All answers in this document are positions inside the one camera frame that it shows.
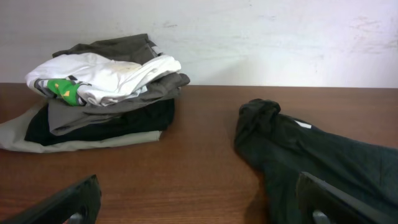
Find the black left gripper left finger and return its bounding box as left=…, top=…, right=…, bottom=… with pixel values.
left=1, top=175, right=101, bottom=224

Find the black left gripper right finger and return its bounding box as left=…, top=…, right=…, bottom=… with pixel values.
left=295, top=172, right=397, bottom=224

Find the dark green t-shirt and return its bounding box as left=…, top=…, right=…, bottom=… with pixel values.
left=234, top=99, right=397, bottom=223

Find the light grey folded garment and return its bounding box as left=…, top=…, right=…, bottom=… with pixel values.
left=1, top=103, right=162, bottom=154

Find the white printed t-shirt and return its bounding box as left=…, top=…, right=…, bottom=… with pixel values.
left=25, top=53, right=181, bottom=106

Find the dark grey folded garment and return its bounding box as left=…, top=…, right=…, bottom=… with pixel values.
left=48, top=34, right=190, bottom=136

